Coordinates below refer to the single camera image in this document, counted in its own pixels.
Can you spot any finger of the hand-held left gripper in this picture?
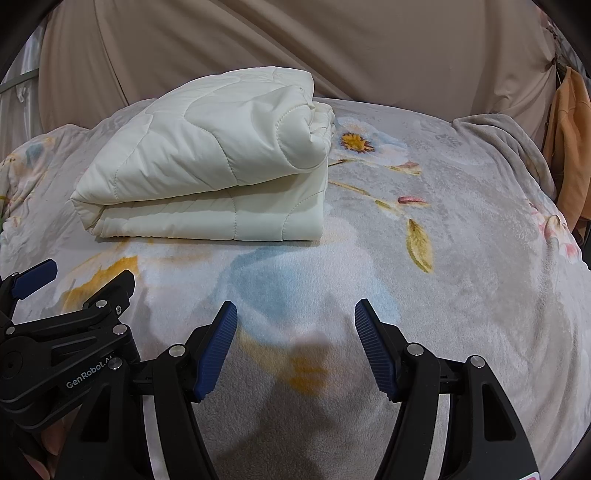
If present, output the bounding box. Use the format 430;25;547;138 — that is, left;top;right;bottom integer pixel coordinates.
0;259;58;325
4;270;136;354

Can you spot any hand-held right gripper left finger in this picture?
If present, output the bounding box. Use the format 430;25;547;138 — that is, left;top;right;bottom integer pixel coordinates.
52;301;239;480

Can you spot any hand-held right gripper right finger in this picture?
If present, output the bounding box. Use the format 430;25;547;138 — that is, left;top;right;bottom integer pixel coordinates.
354;298;546;480

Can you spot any cream quilted blanket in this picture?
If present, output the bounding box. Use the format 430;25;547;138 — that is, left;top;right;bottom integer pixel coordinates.
70;67;336;242

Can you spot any person's left hand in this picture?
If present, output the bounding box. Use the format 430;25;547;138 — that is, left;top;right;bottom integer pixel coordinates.
16;410;71;480

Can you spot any floral fleece blanket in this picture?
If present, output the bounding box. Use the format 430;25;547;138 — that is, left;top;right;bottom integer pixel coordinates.
0;96;591;480

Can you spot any orange hanging garment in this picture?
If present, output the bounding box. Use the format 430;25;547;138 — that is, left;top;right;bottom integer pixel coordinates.
542;66;591;232

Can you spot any beige curtain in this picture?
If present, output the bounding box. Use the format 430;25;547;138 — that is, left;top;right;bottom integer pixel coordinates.
37;0;571;136

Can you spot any grey metal rail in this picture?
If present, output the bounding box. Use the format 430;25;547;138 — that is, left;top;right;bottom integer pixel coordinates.
0;68;41;95

